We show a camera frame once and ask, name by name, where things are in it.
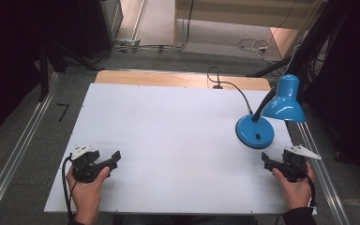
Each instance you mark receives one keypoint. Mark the aluminium floor rail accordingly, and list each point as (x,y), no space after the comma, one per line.
(325,184)
(15,153)

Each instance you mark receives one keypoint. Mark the person's left hand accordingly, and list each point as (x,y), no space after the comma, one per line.
(86,190)

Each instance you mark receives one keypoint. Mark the person's right hand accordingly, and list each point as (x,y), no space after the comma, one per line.
(295,192)

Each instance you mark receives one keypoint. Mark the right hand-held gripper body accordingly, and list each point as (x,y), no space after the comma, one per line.
(295,164)

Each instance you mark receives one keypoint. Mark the black metal stand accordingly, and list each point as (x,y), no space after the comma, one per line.
(43,72)

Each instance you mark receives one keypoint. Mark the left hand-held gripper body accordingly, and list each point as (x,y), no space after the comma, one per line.
(82,164)

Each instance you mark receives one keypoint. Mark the blue desk lamp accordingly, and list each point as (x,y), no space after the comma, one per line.
(256,132)

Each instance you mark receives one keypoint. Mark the wooden table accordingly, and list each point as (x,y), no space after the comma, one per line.
(156,78)

